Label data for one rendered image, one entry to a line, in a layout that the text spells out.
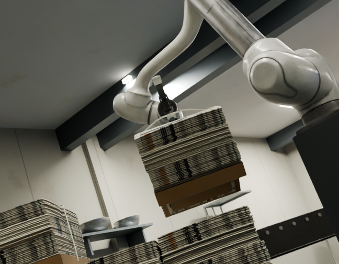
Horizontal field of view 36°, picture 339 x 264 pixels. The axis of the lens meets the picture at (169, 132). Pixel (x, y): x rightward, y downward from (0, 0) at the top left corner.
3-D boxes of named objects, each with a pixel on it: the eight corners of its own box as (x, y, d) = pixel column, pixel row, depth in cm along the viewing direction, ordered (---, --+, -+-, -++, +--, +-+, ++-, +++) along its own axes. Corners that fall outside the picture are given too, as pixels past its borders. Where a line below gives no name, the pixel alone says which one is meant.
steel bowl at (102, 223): (98, 239, 677) (94, 227, 682) (120, 227, 653) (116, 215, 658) (72, 243, 643) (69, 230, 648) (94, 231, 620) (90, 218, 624)
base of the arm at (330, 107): (368, 114, 179) (361, 100, 181) (344, 110, 162) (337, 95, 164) (321, 138, 189) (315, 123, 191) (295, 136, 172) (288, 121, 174)
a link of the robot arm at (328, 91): (353, 99, 177) (326, 44, 184) (331, 96, 163) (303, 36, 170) (313, 121, 187) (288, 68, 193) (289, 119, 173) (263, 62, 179)
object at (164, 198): (247, 175, 160) (243, 162, 159) (159, 207, 159) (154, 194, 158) (237, 168, 176) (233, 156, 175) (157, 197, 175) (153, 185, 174)
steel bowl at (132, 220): (130, 232, 719) (126, 223, 723) (148, 223, 699) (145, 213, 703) (110, 235, 690) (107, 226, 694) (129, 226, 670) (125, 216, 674)
